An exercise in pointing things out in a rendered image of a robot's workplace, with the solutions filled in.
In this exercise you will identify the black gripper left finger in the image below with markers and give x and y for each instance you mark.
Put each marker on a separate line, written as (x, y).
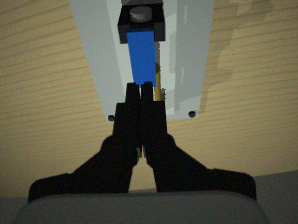
(113, 164)

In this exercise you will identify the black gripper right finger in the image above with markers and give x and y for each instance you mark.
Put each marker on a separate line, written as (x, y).
(174, 170)

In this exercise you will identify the grey metal mounting plate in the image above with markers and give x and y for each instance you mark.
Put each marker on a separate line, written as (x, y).
(194, 20)

